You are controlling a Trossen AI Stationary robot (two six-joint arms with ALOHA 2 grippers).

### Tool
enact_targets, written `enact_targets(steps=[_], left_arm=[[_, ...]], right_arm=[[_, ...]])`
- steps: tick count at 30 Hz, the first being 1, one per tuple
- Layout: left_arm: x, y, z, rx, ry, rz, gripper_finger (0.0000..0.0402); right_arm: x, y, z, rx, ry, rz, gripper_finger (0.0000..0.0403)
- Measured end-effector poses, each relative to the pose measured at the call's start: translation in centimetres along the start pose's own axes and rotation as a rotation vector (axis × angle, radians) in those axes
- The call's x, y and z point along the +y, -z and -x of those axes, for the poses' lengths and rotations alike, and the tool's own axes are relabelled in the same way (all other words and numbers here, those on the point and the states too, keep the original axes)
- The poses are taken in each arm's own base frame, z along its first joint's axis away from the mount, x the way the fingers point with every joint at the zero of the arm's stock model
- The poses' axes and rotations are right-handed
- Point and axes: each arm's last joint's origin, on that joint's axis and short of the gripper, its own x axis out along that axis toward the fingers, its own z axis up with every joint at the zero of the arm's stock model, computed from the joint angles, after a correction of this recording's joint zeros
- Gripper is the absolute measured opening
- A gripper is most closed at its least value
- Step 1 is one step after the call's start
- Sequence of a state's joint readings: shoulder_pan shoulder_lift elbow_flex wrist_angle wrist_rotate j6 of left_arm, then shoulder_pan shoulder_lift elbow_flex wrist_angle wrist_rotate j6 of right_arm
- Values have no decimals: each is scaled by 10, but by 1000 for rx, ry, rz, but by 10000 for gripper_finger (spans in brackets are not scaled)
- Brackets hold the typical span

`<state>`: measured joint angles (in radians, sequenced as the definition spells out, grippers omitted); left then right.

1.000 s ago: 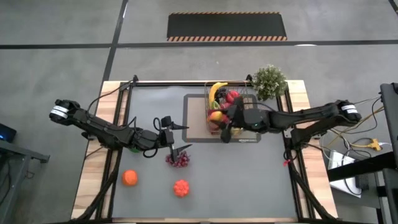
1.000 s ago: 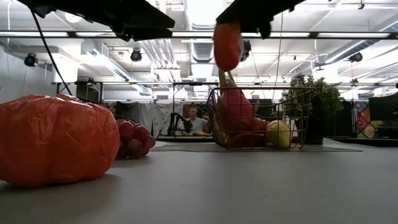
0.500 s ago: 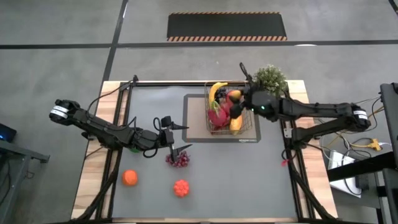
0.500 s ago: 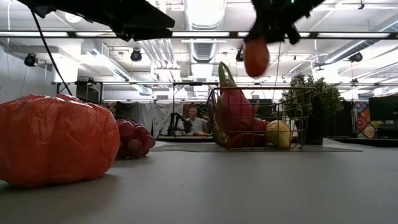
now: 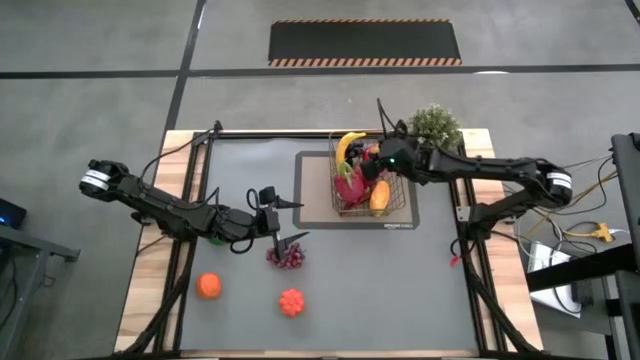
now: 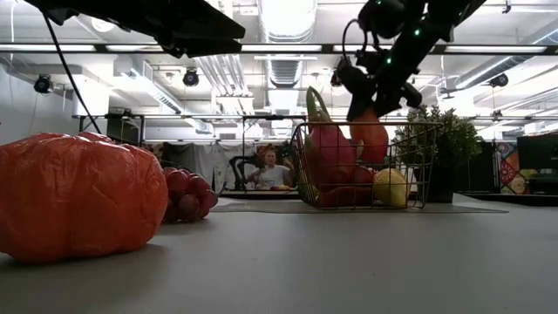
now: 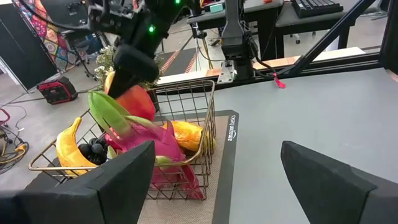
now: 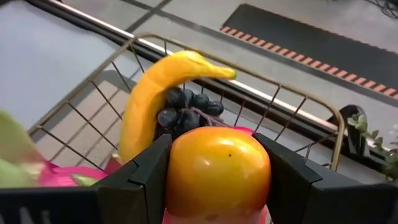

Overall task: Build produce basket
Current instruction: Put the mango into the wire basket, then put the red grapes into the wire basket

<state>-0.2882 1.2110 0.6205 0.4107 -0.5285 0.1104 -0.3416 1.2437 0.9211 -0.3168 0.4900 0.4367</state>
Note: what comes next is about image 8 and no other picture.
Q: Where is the black striped floor mat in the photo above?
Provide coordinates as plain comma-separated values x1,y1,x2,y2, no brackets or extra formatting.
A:
220,2,398,100

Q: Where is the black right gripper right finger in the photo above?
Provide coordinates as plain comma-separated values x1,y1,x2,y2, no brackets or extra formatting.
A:
252,133,398,224

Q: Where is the green potted plant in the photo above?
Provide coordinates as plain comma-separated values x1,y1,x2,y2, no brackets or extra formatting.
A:
346,113,398,183

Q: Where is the pink dragon fruit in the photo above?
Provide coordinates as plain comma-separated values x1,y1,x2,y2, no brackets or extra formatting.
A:
0,108,254,189

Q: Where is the black grape bunch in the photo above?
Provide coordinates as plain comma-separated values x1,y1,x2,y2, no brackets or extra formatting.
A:
154,86,225,141

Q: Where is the yellow banana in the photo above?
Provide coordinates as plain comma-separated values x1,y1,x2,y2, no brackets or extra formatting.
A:
118,49,238,164

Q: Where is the black wire basket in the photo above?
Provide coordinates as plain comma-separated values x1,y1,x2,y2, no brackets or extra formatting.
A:
27,32,346,172

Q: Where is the round orange fruit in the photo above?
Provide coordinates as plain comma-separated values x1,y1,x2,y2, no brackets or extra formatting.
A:
164,126,272,218

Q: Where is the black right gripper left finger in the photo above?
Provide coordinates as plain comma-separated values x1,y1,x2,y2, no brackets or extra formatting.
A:
0,133,173,224

